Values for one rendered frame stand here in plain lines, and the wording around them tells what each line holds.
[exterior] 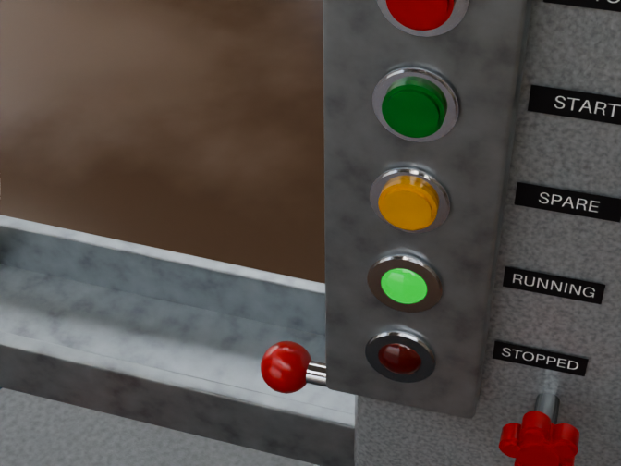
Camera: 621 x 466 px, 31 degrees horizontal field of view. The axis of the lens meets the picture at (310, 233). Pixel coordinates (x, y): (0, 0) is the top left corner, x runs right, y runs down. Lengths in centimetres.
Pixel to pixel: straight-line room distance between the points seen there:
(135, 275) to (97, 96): 214
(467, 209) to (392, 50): 8
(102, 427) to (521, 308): 65
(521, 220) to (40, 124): 246
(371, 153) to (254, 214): 207
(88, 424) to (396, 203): 69
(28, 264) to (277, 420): 26
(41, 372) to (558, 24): 48
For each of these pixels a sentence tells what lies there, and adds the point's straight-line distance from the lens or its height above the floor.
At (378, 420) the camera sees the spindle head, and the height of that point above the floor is 117.
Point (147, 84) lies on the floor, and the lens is 300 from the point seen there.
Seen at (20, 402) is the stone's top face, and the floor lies 80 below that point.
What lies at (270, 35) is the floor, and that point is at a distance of 317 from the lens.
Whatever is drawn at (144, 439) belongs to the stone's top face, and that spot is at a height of 80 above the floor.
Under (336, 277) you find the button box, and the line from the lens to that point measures 54.
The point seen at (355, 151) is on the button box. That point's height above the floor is 137.
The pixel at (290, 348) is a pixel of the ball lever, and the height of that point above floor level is 117.
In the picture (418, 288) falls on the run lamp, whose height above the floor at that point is 130.
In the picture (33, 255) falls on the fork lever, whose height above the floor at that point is 108.
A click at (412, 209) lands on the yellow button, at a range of 48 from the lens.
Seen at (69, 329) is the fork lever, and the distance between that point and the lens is 86.
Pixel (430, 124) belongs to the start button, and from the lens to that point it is 45.
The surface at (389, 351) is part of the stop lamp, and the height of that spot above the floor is 126.
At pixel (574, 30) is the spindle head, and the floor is 144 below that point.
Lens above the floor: 167
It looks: 42 degrees down
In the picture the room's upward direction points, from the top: 1 degrees counter-clockwise
